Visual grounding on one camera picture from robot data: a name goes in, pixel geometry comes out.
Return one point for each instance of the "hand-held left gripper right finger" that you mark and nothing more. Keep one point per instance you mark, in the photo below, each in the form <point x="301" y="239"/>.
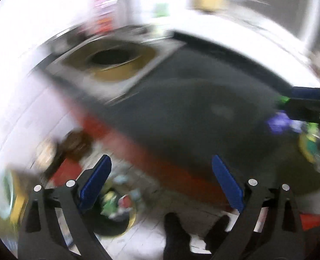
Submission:
<point x="227" y="187"/>

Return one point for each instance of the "metal countertop basin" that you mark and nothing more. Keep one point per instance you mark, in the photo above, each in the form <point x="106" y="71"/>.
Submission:
<point x="111" y="59"/>

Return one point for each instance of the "brown ceramic jar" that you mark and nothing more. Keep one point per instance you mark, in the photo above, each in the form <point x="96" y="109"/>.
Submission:
<point x="73" y="143"/>

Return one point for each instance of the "small green wrapper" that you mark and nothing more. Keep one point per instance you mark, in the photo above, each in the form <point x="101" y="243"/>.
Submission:
<point x="284" y="99"/>

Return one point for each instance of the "black bowl with toys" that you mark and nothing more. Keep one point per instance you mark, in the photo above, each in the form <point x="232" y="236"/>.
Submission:
<point x="114" y="216"/>

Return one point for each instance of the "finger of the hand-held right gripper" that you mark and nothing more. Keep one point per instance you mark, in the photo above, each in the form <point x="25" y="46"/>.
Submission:
<point x="308" y="109"/>
<point x="308" y="92"/>

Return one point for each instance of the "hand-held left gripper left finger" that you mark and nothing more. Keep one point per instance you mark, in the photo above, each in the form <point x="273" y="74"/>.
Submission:
<point x="95" y="181"/>

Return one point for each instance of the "red snack packets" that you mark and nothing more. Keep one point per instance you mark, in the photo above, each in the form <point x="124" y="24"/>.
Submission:
<point x="104" y="16"/>

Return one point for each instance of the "yellow green round container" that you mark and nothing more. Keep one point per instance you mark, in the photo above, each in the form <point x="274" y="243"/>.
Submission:
<point x="310" y="143"/>

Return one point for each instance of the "purple wrapper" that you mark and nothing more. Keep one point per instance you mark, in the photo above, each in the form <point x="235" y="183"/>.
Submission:
<point x="279" y="122"/>

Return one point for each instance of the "red tin box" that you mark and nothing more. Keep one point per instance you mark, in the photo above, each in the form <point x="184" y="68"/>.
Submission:
<point x="65" y="171"/>

